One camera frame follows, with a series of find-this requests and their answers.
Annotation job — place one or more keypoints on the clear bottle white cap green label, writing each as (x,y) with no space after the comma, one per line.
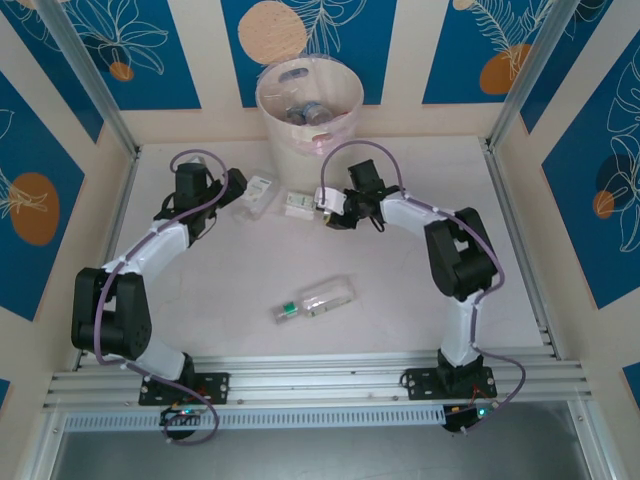
(299,201)

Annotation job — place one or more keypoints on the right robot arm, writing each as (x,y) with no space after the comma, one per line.
(405,215)

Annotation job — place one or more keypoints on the translucent pink bin liner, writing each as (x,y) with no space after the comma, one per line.
(325,145)

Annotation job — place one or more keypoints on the cream plastic bin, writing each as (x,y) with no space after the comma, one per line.
(285,145)

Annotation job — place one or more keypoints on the flat clear bottle green-white label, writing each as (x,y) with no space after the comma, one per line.
(257,190)

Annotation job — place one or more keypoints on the large clear bottle green cap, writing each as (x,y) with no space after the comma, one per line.
(325,297)

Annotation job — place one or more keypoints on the aluminium side rail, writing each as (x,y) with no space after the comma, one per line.
(122,200)
(522,250)

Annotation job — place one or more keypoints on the aluminium frame post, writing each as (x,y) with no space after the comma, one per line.
(530,70)
(95,90)

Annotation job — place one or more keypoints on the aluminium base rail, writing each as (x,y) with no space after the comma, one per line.
(320,380)

